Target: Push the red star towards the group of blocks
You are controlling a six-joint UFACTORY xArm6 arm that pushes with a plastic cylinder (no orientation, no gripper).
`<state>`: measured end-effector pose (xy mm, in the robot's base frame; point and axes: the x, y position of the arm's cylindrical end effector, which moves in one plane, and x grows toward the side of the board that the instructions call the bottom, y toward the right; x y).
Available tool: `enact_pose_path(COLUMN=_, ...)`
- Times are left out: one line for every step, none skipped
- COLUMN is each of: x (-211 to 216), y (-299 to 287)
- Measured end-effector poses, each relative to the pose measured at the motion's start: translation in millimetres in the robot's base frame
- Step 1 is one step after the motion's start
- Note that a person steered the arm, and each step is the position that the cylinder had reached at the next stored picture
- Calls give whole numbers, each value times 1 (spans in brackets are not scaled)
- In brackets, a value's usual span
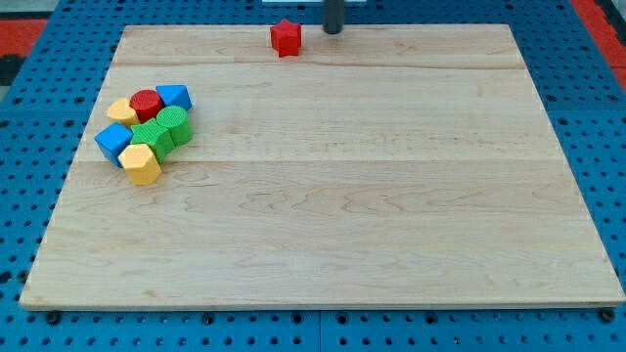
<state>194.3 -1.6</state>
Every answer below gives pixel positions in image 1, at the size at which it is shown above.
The red star block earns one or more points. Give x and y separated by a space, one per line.
286 38

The green star block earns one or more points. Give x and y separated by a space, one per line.
155 136

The wooden board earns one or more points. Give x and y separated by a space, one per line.
390 167

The green cylinder block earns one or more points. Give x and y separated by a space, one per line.
176 120

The blue triangular block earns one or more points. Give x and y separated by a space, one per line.
175 95

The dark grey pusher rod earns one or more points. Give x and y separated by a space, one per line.
333 16

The yellow hexagon block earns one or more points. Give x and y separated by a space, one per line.
140 164

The red cylinder block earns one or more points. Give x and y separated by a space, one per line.
146 103

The blue cube block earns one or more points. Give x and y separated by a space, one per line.
112 141

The yellow heart block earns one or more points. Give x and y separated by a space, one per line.
120 111

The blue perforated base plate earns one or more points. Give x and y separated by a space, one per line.
44 114

